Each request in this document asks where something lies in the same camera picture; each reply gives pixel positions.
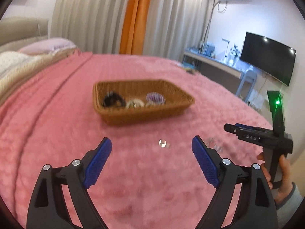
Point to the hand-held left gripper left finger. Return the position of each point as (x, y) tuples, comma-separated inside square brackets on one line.
[(97, 162)]

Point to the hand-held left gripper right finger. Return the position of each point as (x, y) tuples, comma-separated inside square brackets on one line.
[(206, 162)]

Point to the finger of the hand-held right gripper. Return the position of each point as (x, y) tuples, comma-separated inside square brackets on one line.
[(232, 128), (247, 127)]

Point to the brown wicker basket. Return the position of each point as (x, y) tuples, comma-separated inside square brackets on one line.
[(133, 118)]

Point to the black scrunchie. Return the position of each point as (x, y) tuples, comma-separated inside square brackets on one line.
[(109, 100)]

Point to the person's right forearm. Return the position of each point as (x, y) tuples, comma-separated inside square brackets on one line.
[(288, 210)]

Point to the person's right hand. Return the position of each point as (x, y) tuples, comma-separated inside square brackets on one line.
[(286, 179)]

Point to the white power strip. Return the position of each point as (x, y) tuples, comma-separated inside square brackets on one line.
[(257, 101)]

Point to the pink fleece blanket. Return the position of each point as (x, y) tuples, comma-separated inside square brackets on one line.
[(71, 124)]

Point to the white desk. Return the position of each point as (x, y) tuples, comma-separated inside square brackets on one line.
[(214, 64)]

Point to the black flat television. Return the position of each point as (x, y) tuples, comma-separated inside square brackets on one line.
[(266, 57)]

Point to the flower vase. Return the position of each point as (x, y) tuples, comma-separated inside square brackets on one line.
[(234, 52)]

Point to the white file holder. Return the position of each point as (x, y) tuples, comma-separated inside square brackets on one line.
[(208, 49)]

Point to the white desk lamp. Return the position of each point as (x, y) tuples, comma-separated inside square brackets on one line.
[(226, 39)]

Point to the beige quilt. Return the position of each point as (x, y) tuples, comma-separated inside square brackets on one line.
[(35, 64)]

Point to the grey curtain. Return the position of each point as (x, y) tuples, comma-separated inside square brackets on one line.
[(90, 16), (178, 21)]

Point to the lilac pillow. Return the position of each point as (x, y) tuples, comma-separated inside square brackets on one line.
[(47, 45)]

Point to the white floral pillow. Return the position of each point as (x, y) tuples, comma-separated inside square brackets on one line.
[(12, 62)]

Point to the orange curtain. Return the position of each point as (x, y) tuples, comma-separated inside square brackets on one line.
[(135, 19)]

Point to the beige padded headboard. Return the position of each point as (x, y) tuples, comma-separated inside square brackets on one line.
[(23, 28)]

